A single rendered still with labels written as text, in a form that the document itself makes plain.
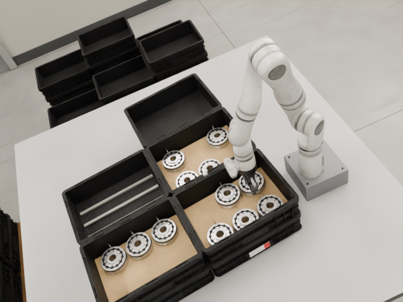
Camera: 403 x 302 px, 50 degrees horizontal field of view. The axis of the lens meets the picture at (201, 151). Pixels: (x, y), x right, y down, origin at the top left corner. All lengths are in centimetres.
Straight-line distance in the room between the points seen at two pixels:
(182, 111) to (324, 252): 95
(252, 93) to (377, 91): 202
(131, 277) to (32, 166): 103
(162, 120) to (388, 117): 160
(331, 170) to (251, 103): 61
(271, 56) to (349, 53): 240
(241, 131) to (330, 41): 238
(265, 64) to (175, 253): 83
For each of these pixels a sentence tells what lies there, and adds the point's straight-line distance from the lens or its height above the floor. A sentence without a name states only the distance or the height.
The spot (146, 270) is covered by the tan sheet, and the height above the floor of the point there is 83.
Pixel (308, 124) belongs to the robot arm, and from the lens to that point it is 156.
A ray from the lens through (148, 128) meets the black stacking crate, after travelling 213.
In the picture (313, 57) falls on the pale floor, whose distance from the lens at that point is 357.
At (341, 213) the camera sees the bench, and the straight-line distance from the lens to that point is 183.
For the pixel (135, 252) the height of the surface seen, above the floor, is 86.
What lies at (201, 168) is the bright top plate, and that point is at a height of 86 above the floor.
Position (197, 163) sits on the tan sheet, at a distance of 190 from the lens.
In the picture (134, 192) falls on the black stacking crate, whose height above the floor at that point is 83.
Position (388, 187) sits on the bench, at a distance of 191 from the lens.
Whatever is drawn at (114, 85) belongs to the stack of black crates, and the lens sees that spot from 323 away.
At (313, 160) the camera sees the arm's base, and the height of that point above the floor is 91.
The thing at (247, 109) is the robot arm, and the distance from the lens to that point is 135.
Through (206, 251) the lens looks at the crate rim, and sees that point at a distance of 154.
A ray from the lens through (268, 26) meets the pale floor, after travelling 397.
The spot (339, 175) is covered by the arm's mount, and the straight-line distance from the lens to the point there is 183.
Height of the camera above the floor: 228
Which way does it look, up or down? 48 degrees down
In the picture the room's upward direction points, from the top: 20 degrees counter-clockwise
